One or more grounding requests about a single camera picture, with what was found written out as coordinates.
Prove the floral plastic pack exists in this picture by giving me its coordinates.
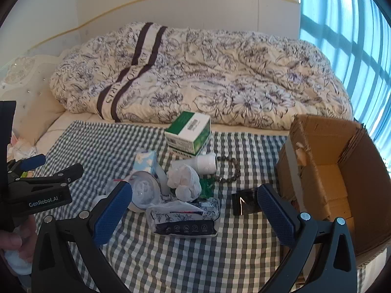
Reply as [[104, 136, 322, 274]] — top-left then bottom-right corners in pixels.
[[146, 197, 220, 237]]

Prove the white tufted headboard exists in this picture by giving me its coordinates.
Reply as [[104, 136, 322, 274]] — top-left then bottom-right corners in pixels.
[[0, 55, 62, 147]]

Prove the floral duvet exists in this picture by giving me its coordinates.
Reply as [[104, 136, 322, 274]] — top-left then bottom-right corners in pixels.
[[49, 21, 353, 130]]

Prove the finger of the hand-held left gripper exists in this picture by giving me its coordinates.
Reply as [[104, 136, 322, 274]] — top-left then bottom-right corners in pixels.
[[9, 163, 84, 190], [8, 154, 46, 174]]

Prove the green packet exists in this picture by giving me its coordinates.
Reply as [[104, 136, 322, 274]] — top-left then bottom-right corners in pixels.
[[198, 178, 214, 197]]

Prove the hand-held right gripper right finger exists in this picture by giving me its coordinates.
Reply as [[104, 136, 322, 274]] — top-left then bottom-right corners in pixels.
[[257, 184, 358, 293]]

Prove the crumpled white tissue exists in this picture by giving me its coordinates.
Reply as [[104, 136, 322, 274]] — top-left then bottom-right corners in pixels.
[[166, 162, 202, 202]]

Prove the light blue tissue packet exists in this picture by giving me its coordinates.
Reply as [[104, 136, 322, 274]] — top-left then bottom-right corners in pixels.
[[133, 149, 158, 174]]

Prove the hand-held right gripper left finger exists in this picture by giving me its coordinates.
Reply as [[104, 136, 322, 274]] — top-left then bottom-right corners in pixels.
[[31, 181, 133, 293]]

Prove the blue curtain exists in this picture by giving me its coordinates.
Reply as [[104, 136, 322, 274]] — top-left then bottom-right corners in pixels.
[[298, 0, 391, 165]]

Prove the white plastic wrapper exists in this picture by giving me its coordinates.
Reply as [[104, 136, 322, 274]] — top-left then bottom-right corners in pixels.
[[8, 134, 37, 159]]

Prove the black glossy card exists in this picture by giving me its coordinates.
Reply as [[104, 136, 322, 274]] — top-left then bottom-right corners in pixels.
[[231, 189, 263, 216]]

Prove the person's left hand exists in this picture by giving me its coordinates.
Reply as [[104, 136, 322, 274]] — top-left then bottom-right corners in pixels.
[[0, 217, 39, 252]]

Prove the checked cloth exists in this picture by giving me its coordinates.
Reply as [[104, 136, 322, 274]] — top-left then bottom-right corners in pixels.
[[23, 120, 367, 293]]

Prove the green and white box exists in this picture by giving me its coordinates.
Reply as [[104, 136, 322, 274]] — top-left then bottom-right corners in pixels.
[[164, 111, 212, 159]]

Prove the white cloth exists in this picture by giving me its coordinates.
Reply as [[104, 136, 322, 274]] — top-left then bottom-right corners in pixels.
[[2, 247, 33, 276]]

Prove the dark bead bracelet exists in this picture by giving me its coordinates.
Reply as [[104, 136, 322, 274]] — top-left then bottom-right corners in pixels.
[[214, 156, 242, 184]]

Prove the white tape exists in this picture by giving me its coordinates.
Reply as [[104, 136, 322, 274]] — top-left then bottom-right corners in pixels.
[[127, 171, 168, 212]]

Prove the cardboard box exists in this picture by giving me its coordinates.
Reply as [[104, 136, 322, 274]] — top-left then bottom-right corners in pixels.
[[276, 114, 391, 266]]

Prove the white cylinder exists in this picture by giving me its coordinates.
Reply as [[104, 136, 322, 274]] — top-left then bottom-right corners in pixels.
[[183, 153, 218, 175]]

